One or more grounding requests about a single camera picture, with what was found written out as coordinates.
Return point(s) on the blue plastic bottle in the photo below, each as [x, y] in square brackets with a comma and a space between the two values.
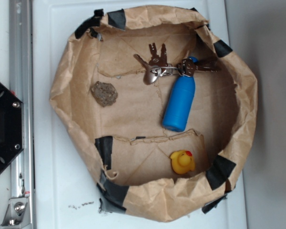
[179, 104]

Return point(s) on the metal corner bracket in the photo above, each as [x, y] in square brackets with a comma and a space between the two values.
[17, 215]

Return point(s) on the brown paper bag bin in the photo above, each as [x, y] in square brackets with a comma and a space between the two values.
[124, 146]

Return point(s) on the brown rough stone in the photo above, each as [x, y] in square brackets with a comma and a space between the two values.
[105, 94]

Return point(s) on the aluminium frame rail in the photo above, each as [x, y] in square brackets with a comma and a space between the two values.
[21, 82]

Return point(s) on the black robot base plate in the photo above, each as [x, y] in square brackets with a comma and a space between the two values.
[10, 127]

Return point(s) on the yellow rubber duck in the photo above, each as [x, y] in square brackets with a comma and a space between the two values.
[182, 162]

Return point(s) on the silver key bunch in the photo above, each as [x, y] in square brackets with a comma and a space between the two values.
[159, 67]

